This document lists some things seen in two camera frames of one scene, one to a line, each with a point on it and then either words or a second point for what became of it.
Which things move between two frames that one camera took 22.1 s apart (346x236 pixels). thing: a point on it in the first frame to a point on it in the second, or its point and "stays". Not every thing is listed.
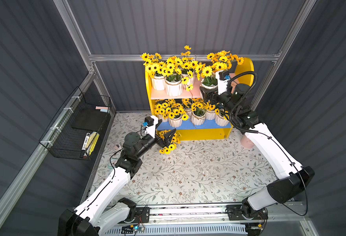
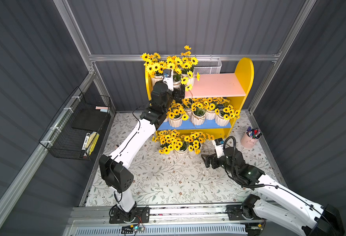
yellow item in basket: x=94 y=136 stays
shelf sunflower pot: x=187 y=103 stays
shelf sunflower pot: x=209 y=80 to x=180 y=147
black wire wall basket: x=75 y=131 stays
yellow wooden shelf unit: x=198 y=115 stays
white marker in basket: x=85 y=141 stays
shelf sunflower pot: x=175 y=141 stays
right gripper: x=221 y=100 to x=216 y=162
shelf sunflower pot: x=198 y=113 stays
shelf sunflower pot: x=222 y=60 to x=195 y=139
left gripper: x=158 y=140 to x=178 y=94
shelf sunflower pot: x=222 y=117 stays
